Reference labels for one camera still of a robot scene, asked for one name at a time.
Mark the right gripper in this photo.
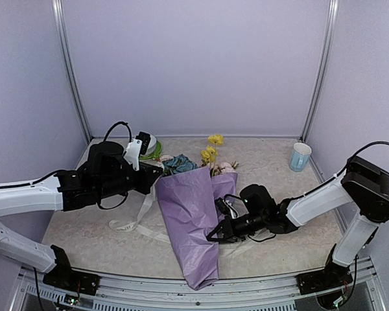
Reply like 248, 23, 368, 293
207, 211, 267, 243

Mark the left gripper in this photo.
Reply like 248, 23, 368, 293
97, 162, 163, 200

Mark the clear printed cellophane wrap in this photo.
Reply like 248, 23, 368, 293
108, 186, 255, 258

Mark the pink fake rose bunch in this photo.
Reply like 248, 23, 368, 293
156, 155, 174, 163

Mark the blue fake flower bunch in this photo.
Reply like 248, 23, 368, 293
162, 154, 198, 176

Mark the purple wrapping paper sheet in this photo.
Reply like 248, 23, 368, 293
156, 167, 238, 290

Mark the yellow fake flower stem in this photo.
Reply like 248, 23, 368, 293
200, 134, 224, 169

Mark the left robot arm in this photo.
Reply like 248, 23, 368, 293
0, 132, 163, 288

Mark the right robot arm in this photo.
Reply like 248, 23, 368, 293
206, 153, 389, 288

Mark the green plate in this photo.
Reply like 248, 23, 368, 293
139, 141, 162, 160

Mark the white ceramic bowl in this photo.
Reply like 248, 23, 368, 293
145, 135, 157, 156

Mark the light blue mug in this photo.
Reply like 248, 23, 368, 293
289, 143, 312, 172

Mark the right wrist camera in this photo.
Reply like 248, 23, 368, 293
215, 194, 239, 219

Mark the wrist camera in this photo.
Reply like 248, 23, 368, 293
124, 132, 151, 171
215, 194, 239, 219

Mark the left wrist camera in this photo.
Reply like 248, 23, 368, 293
124, 132, 151, 171

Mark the front aluminium rail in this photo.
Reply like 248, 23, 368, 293
18, 255, 385, 311

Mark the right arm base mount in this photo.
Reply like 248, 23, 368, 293
296, 270, 353, 295

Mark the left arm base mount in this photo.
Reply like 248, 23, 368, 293
43, 270, 100, 296

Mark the left aluminium frame post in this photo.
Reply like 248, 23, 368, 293
52, 0, 93, 143

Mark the aluminium frame post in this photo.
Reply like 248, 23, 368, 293
52, 0, 93, 143
300, 0, 339, 142

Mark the right aluminium frame post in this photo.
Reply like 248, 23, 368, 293
300, 0, 339, 142

